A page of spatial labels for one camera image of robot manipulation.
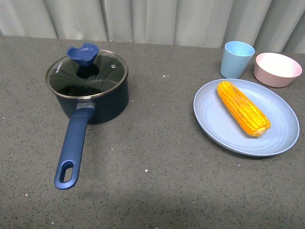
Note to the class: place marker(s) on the glass lid with blue knob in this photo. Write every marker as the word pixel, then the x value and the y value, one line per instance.
pixel 86 72

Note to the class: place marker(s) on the yellow corn cob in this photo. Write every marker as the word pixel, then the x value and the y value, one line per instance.
pixel 249 117

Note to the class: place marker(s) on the dark blue saucepan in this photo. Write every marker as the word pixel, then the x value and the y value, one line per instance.
pixel 83 112

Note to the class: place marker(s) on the light blue plate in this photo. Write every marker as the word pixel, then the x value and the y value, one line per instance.
pixel 220 126

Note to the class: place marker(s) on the light blue cup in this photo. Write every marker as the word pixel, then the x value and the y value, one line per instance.
pixel 235 59

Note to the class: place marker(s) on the pink bowl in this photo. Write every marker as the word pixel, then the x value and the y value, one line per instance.
pixel 276 70

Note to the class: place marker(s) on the white curtain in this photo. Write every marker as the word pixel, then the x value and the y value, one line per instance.
pixel 268 25

